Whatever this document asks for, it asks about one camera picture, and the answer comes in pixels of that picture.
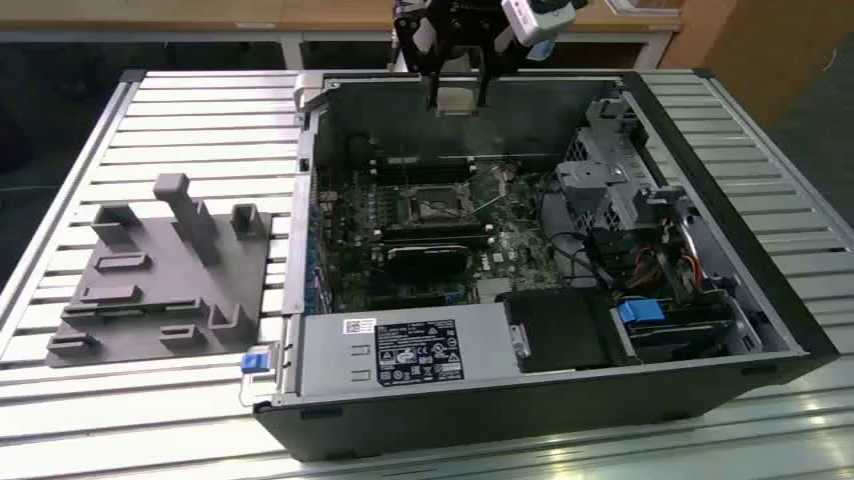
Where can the wooden cabinet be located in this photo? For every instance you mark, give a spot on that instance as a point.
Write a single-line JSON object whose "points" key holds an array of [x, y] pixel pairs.
{"points": [[767, 50]]}

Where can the grey metal drive cage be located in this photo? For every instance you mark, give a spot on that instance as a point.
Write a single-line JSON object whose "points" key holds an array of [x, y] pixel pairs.
{"points": [[587, 185]]}

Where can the pale blue teach pendant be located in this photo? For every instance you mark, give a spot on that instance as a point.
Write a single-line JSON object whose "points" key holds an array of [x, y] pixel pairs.
{"points": [[542, 51]]}

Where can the black graphics card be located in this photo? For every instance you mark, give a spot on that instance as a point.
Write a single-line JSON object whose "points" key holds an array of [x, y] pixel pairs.
{"points": [[427, 260]]}

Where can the blue disk carrier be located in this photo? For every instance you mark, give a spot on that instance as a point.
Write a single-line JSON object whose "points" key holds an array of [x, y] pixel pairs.
{"points": [[641, 312]]}

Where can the black PC case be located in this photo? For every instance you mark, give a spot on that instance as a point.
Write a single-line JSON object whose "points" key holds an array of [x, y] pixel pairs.
{"points": [[467, 425]]}

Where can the clear plastic box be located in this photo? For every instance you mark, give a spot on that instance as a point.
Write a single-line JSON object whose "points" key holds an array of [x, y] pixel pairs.
{"points": [[641, 5]]}

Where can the green motherboard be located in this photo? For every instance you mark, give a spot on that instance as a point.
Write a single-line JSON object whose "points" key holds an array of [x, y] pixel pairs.
{"points": [[514, 235]]}

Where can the small silver heatsink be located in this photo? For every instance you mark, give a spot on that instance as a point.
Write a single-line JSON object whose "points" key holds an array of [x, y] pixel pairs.
{"points": [[496, 290]]}

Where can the wooden desk white frame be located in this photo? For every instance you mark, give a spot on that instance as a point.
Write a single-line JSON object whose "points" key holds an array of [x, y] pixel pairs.
{"points": [[200, 15]]}

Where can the black RAM stick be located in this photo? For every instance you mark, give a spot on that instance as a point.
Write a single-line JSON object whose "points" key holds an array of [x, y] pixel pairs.
{"points": [[434, 231]]}

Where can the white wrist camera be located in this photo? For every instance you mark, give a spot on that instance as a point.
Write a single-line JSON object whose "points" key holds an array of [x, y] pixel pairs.
{"points": [[534, 20]]}

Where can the grey parts rack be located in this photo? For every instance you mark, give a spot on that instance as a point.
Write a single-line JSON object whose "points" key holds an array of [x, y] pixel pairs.
{"points": [[154, 280]]}

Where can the silver power supply unit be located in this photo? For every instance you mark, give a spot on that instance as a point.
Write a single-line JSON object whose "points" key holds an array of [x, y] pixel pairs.
{"points": [[334, 360]]}

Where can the silver CPU plate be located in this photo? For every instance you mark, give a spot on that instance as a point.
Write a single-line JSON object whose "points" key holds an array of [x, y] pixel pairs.
{"points": [[459, 102]]}

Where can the CPU socket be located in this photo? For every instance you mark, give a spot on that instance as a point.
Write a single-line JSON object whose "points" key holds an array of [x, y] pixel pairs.
{"points": [[436, 205]]}

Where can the blue case latch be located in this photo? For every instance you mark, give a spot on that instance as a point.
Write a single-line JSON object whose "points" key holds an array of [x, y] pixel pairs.
{"points": [[254, 362]]}

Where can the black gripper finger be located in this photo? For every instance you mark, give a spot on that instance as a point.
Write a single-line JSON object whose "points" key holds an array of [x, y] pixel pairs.
{"points": [[412, 45], [507, 55]]}

